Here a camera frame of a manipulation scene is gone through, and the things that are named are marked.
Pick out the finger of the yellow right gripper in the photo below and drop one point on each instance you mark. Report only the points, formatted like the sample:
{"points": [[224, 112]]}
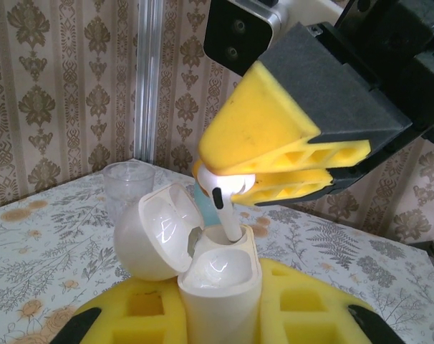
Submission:
{"points": [[267, 118], [310, 179]]}

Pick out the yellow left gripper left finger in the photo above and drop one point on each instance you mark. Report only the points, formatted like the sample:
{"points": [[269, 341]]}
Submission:
{"points": [[174, 308]]}

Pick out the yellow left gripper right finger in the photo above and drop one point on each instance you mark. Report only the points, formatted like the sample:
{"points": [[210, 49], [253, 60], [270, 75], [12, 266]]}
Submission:
{"points": [[270, 322]]}

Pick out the white oblong earbud case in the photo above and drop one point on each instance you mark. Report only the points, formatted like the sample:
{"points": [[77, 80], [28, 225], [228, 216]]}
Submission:
{"points": [[220, 304]]}

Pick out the white stem earbud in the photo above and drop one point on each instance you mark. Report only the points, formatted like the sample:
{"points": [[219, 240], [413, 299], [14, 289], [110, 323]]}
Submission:
{"points": [[224, 211]]}

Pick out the teal textured plastic cup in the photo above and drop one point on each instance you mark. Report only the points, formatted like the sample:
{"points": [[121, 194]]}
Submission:
{"points": [[208, 215]]}

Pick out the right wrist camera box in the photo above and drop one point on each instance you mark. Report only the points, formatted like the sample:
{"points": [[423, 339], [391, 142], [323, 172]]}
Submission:
{"points": [[235, 32]]}

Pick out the aluminium frame post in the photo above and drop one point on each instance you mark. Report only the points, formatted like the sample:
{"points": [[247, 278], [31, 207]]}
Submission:
{"points": [[156, 71]]}

